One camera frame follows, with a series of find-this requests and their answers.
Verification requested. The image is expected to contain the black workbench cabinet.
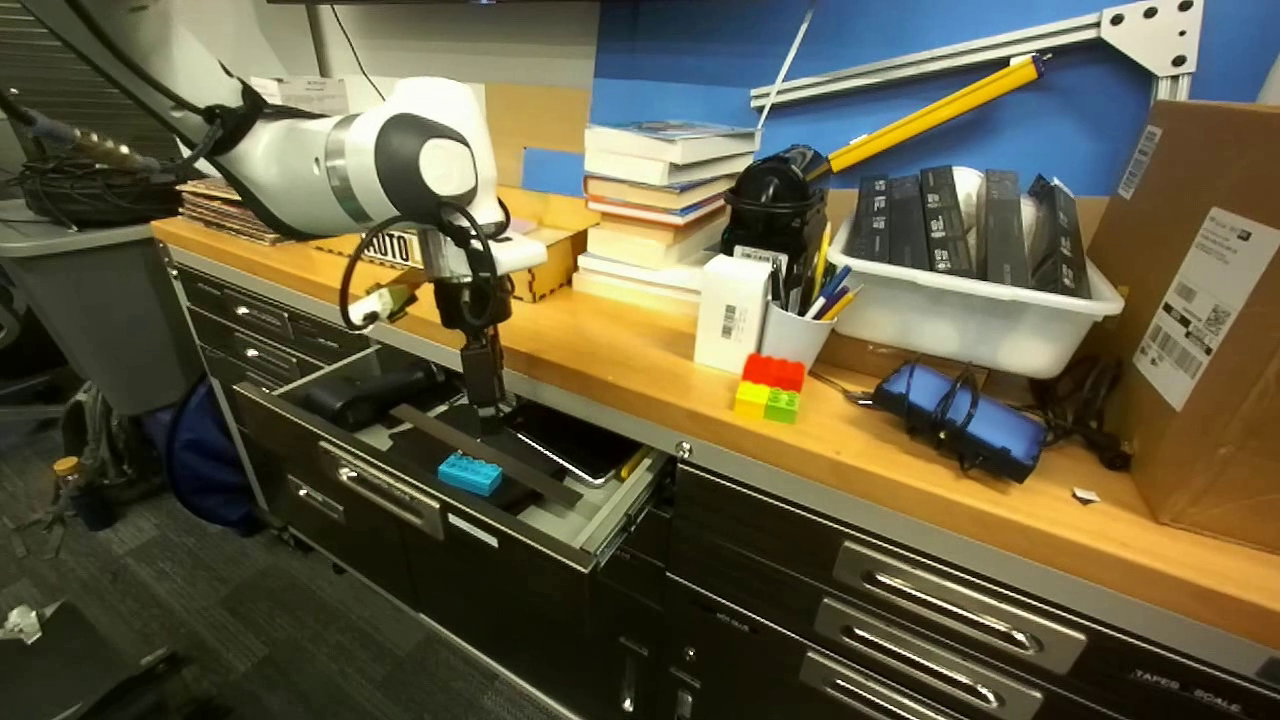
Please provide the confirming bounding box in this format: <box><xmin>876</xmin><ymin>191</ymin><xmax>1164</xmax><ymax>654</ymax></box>
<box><xmin>167</xmin><ymin>253</ymin><xmax>1280</xmax><ymax>720</ymax></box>

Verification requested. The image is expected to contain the brown cardboard box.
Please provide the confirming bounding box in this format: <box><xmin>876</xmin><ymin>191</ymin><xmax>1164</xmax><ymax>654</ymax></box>
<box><xmin>1084</xmin><ymin>96</ymin><xmax>1280</xmax><ymax>562</ymax></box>

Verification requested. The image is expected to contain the open black drawer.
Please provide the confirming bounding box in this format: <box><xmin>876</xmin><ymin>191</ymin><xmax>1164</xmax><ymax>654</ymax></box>
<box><xmin>231</xmin><ymin>340</ymin><xmax>672</xmax><ymax>577</ymax></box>

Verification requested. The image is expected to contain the yellow bar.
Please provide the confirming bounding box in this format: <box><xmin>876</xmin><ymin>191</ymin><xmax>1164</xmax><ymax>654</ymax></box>
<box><xmin>823</xmin><ymin>51</ymin><xmax>1048</xmax><ymax>181</ymax></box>

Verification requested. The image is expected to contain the brown flat stack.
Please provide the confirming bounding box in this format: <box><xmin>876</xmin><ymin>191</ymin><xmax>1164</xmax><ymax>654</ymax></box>
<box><xmin>177</xmin><ymin>176</ymin><xmax>290</xmax><ymax>250</ymax></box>

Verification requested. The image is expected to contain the thin white rod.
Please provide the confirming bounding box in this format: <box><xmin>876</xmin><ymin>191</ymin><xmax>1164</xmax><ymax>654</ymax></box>
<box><xmin>748</xmin><ymin>7</ymin><xmax>821</xmax><ymax>154</ymax></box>

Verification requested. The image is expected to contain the yellow block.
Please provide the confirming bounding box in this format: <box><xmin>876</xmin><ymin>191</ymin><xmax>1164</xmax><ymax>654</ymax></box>
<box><xmin>729</xmin><ymin>376</ymin><xmax>778</xmax><ymax>417</ymax></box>

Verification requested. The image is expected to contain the large white book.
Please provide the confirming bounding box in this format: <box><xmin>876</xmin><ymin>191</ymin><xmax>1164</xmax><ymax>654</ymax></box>
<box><xmin>581</xmin><ymin>217</ymin><xmax>730</xmax><ymax>274</ymax></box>

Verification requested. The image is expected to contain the black case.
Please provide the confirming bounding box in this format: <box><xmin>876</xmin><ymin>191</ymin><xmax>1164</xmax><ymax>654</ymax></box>
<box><xmin>300</xmin><ymin>366</ymin><xmax>433</xmax><ymax>434</ymax></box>

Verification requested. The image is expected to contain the long black bar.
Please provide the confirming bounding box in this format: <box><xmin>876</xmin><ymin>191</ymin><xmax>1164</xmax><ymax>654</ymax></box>
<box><xmin>388</xmin><ymin>400</ymin><xmax>585</xmax><ymax>513</ymax></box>

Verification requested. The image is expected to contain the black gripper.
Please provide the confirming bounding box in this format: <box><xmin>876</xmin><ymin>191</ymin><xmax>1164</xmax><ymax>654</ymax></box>
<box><xmin>429</xmin><ymin>267</ymin><xmax>521</xmax><ymax>422</ymax></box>

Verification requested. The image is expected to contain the white metal bracket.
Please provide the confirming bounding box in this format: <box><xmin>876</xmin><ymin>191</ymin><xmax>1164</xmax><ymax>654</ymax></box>
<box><xmin>1095</xmin><ymin>0</ymin><xmax>1206</xmax><ymax>103</ymax></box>

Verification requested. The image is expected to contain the grey cover book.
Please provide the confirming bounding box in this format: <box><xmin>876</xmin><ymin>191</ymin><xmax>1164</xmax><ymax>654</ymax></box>
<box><xmin>581</xmin><ymin>117</ymin><xmax>758</xmax><ymax>173</ymax></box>

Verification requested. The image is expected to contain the white crumpled scrap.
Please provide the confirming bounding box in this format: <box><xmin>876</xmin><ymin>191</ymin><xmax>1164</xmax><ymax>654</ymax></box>
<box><xmin>0</xmin><ymin>599</ymin><xmax>57</xmax><ymax>654</ymax></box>

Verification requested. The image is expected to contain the thin white book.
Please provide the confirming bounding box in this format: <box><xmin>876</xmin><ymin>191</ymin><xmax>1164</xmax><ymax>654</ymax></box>
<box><xmin>585</xmin><ymin>199</ymin><xmax>730</xmax><ymax>232</ymax></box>

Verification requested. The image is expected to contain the aluminium extrusion rail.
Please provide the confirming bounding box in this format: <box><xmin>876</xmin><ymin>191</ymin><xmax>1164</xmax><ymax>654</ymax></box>
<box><xmin>742</xmin><ymin>7</ymin><xmax>1112</xmax><ymax>112</ymax></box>

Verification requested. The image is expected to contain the black flat box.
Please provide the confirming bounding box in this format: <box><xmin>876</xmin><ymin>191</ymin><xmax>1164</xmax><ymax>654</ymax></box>
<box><xmin>977</xmin><ymin>165</ymin><xmax>1039</xmax><ymax>287</ymax></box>
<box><xmin>1024</xmin><ymin>173</ymin><xmax>1095</xmax><ymax>300</ymax></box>
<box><xmin>844</xmin><ymin>173</ymin><xmax>929</xmax><ymax>267</ymax></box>
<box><xmin>914</xmin><ymin>159</ymin><xmax>991</xmax><ymax>279</ymax></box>

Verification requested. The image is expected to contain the red block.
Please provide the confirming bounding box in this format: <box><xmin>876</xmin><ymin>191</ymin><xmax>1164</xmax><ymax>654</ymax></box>
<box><xmin>741</xmin><ymin>352</ymin><xmax>813</xmax><ymax>396</ymax></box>

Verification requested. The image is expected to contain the blue pouch with strap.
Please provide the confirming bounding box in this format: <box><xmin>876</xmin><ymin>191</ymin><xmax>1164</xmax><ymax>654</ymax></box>
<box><xmin>868</xmin><ymin>358</ymin><xmax>1050</xmax><ymax>485</ymax></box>

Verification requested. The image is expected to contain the wooden tray box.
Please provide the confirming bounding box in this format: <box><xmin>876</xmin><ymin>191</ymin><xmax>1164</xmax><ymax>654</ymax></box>
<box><xmin>312</xmin><ymin>184</ymin><xmax>604</xmax><ymax>308</ymax></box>

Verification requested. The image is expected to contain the white small box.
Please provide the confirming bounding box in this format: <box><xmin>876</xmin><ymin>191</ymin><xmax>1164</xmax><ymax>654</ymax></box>
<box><xmin>687</xmin><ymin>253</ymin><xmax>778</xmax><ymax>380</ymax></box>

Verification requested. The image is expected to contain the thick white book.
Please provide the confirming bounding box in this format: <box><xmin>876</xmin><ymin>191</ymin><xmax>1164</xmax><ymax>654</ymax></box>
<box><xmin>581</xmin><ymin>149</ymin><xmax>752</xmax><ymax>191</ymax></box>

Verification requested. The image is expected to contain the blue backpack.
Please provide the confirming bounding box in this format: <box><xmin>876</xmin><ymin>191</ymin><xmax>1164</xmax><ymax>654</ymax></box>
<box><xmin>159</xmin><ymin>376</ymin><xmax>267</xmax><ymax>534</ymax></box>

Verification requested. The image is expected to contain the silver drawer handle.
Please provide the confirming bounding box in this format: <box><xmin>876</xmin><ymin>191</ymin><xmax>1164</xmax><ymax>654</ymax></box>
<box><xmin>809</xmin><ymin>593</ymin><xmax>1048</xmax><ymax>720</ymax></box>
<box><xmin>795</xmin><ymin>648</ymin><xmax>959</xmax><ymax>720</ymax></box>
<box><xmin>829</xmin><ymin>536</ymin><xmax>1092</xmax><ymax>681</ymax></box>

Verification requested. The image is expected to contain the orange spine book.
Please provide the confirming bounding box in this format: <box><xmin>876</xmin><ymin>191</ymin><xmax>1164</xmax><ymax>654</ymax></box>
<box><xmin>585</xmin><ymin>173</ymin><xmax>735</xmax><ymax>217</ymax></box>

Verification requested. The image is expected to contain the wide white book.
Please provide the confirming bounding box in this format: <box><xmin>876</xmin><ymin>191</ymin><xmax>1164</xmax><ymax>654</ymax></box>
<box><xmin>566</xmin><ymin>253</ymin><xmax>712</xmax><ymax>321</ymax></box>

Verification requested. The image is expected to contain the grey side table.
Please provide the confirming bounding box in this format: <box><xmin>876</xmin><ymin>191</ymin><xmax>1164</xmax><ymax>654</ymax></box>
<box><xmin>0</xmin><ymin>196</ymin><xmax>208</xmax><ymax>422</ymax></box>

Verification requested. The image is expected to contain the black cable pile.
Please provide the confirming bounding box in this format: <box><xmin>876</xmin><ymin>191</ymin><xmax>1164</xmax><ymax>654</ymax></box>
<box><xmin>7</xmin><ymin>120</ymin><xmax>188</xmax><ymax>232</ymax></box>

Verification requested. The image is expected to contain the blue block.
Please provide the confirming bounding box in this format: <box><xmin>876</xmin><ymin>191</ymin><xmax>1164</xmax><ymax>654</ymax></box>
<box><xmin>433</xmin><ymin>450</ymin><xmax>513</xmax><ymax>503</ymax></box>

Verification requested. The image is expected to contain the white plastic bin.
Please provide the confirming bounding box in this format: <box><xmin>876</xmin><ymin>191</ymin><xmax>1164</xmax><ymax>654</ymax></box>
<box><xmin>823</xmin><ymin>222</ymin><xmax>1126</xmax><ymax>385</ymax></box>

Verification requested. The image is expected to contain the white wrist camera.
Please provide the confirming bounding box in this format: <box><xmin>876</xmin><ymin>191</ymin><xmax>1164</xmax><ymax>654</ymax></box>
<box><xmin>419</xmin><ymin>224</ymin><xmax>551</xmax><ymax>287</ymax></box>

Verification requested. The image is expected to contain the green block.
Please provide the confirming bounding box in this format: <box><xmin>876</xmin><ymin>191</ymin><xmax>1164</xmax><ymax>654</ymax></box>
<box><xmin>758</xmin><ymin>387</ymin><xmax>809</xmax><ymax>428</ymax></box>

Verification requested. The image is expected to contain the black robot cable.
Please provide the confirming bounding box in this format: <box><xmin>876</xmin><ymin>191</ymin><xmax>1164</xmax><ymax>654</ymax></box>
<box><xmin>335</xmin><ymin>196</ymin><xmax>507</xmax><ymax>331</ymax></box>

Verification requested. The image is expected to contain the black tablet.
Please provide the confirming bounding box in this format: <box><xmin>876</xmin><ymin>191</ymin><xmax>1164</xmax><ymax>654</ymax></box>
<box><xmin>499</xmin><ymin>396</ymin><xmax>649</xmax><ymax>488</ymax></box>

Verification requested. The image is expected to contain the pens bundle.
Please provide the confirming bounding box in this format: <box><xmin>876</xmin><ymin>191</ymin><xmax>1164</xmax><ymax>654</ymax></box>
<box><xmin>795</xmin><ymin>257</ymin><xmax>858</xmax><ymax>325</ymax></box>

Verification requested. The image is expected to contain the white pen cup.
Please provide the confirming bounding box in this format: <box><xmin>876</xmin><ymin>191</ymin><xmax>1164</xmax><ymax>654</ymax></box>
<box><xmin>758</xmin><ymin>297</ymin><xmax>839</xmax><ymax>373</ymax></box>

